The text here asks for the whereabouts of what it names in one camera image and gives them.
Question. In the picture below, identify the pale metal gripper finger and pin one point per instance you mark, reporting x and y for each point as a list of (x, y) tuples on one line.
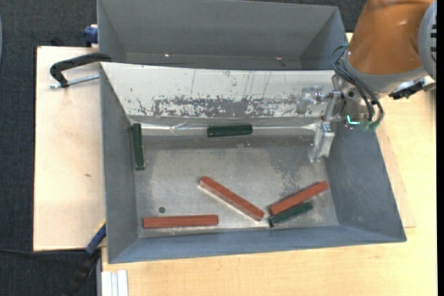
[(322, 143), (312, 96)]

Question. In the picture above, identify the red-brown flat block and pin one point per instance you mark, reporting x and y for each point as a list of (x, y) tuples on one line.
[(180, 221), (299, 198), (231, 198)]

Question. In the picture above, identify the black cylinder on white bracket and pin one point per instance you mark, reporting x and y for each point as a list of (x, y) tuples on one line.
[(409, 88)]

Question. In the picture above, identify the grey metal bin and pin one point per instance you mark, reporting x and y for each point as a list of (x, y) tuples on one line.
[(222, 170)]

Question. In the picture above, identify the dark green flat block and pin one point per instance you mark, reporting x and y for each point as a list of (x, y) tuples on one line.
[(138, 146), (290, 214), (229, 130)]

